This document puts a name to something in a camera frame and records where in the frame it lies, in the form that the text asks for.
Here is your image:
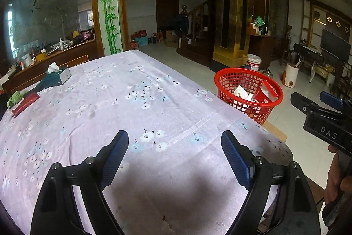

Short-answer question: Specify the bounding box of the wooden counter with clutter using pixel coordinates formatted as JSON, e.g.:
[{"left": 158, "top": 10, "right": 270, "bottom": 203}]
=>
[{"left": 1, "top": 38, "right": 104, "bottom": 95}]

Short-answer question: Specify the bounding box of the red flat pouch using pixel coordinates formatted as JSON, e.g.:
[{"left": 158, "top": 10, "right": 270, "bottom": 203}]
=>
[{"left": 12, "top": 93, "right": 40, "bottom": 117}]

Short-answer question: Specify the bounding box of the white plastic bucket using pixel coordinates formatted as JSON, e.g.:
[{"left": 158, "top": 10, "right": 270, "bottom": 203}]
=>
[{"left": 247, "top": 54, "right": 261, "bottom": 72}]

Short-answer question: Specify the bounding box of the red white carton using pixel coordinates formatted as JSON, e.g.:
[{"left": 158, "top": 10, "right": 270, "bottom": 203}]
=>
[{"left": 252, "top": 80, "right": 279, "bottom": 104}]

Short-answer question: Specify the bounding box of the cardboard sheet on floor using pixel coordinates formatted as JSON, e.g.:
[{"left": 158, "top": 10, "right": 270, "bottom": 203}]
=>
[{"left": 262, "top": 121, "right": 288, "bottom": 142}]

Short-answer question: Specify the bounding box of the white orange jug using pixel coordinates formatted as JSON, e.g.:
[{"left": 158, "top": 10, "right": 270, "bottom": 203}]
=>
[{"left": 282, "top": 63, "right": 299, "bottom": 88}]

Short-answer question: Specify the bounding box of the green cloth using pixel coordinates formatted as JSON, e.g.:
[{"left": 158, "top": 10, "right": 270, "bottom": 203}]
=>
[{"left": 7, "top": 90, "right": 28, "bottom": 109}]

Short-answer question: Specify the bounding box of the person's right hand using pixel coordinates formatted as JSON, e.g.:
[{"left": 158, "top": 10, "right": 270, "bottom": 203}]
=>
[{"left": 324, "top": 145, "right": 352, "bottom": 205}]

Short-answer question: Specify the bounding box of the dark green tissue box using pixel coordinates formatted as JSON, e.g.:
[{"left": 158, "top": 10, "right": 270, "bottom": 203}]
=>
[{"left": 40, "top": 62, "right": 71, "bottom": 89}]

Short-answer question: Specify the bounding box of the red plastic mesh basket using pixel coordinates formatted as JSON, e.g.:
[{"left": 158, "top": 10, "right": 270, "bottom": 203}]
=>
[{"left": 214, "top": 67, "right": 283, "bottom": 125}]

